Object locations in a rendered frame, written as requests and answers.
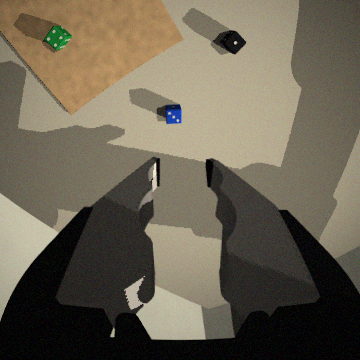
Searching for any dark blue die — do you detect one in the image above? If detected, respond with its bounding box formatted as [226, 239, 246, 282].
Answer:
[165, 104, 182, 124]

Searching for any black die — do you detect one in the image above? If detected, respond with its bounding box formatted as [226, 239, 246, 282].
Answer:
[220, 30, 246, 54]

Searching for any green die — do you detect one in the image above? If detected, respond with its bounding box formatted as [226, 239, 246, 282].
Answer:
[44, 25, 72, 50]

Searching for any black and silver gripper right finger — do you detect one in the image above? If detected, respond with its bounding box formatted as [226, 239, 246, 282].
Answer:
[205, 158, 360, 360]

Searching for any tan mat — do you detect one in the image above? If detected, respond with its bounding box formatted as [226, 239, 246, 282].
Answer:
[0, 0, 184, 115]

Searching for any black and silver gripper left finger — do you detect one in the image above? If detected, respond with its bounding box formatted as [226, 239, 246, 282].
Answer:
[0, 157, 160, 360]

